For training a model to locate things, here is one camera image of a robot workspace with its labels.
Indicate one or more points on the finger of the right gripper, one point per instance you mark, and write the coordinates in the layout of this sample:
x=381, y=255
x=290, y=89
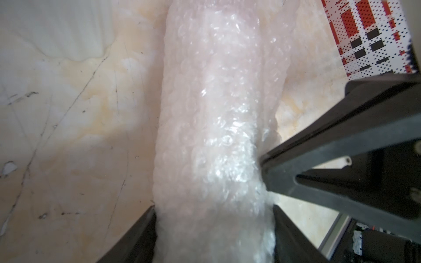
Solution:
x=361, y=158

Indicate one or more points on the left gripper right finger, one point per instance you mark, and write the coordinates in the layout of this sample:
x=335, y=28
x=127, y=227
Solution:
x=292, y=246

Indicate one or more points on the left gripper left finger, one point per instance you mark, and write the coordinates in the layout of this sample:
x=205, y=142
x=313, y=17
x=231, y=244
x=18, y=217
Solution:
x=138, y=243

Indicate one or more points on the bubble wrap sheet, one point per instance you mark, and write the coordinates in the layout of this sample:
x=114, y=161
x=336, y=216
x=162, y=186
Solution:
x=225, y=66

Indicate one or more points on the small white ribbed vase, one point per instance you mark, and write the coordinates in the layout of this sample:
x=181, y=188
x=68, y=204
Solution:
x=74, y=30

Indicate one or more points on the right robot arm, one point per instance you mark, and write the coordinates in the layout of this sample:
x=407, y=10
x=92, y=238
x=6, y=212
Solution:
x=367, y=243

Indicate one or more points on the aluminium front rail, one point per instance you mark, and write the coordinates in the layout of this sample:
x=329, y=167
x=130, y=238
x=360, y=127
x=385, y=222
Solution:
x=335, y=234

